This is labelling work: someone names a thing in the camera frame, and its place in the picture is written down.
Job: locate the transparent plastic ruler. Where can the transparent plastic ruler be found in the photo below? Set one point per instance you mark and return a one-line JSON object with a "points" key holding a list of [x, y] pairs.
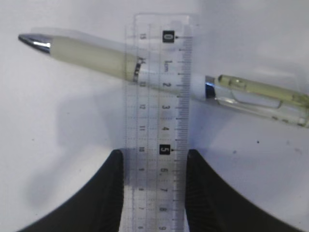
{"points": [[156, 125]]}

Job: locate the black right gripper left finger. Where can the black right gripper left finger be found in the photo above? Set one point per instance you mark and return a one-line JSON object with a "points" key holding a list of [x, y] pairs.
{"points": [[96, 207]]}

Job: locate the beige grip pen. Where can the beige grip pen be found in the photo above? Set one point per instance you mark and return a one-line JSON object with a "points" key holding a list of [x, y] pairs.
{"points": [[269, 101]]}

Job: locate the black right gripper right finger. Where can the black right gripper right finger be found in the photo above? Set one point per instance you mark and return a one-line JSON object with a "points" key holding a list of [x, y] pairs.
{"points": [[214, 206]]}

